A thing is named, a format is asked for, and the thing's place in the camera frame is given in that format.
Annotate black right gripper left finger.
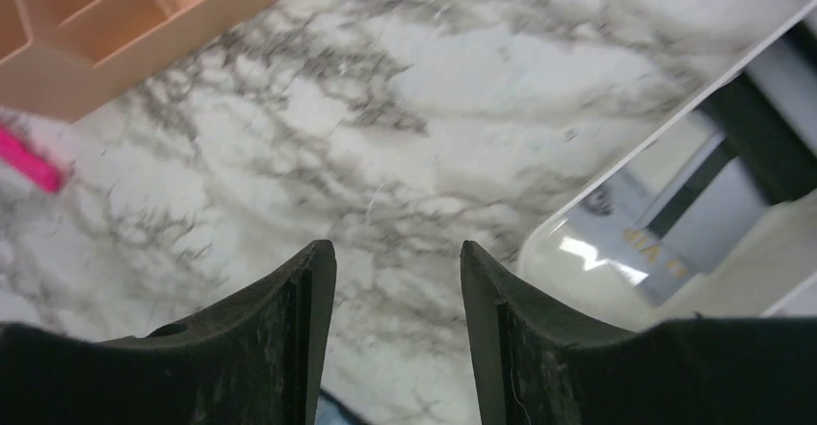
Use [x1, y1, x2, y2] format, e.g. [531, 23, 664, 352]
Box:
[1, 240, 337, 424]

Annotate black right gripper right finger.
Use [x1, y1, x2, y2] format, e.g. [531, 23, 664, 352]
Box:
[461, 241, 816, 424]

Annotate black leather card holder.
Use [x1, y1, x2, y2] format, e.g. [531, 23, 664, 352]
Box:
[314, 389, 369, 425]

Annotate silver cards in tray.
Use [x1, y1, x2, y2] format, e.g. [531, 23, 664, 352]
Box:
[559, 19, 816, 306]

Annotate cream oblong plastic tray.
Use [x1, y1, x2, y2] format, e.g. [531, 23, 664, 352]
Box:
[515, 4, 816, 332]

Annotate pink rectangular bar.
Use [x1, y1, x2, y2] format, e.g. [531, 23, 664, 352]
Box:
[1, 123, 66, 194]

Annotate peach plastic file organizer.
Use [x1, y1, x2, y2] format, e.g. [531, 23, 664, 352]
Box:
[1, 0, 278, 121]

